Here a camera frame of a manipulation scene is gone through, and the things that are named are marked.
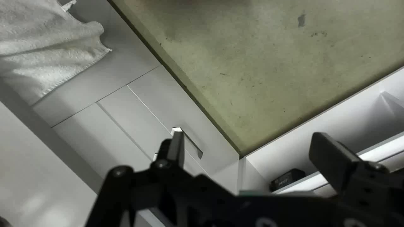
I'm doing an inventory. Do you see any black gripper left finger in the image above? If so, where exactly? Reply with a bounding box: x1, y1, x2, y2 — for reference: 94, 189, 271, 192
155, 126, 187, 170

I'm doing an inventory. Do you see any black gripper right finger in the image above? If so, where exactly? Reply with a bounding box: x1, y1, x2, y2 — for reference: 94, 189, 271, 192
308, 131, 373, 196

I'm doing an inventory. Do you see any white drawer with metal handle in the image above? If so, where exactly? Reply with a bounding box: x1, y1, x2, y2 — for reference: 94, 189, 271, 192
52, 64, 243, 181

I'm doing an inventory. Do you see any white open shelf unit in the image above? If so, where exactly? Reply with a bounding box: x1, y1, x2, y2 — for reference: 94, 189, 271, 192
238, 66, 404, 199

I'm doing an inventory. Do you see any white closed drawer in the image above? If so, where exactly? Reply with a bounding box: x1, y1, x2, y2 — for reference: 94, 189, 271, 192
29, 36, 161, 127

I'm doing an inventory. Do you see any small black box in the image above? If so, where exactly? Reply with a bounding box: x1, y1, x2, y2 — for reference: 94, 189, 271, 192
269, 167, 308, 192

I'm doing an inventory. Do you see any white terry towel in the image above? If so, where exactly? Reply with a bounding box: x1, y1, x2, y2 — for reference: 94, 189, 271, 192
0, 0, 113, 105

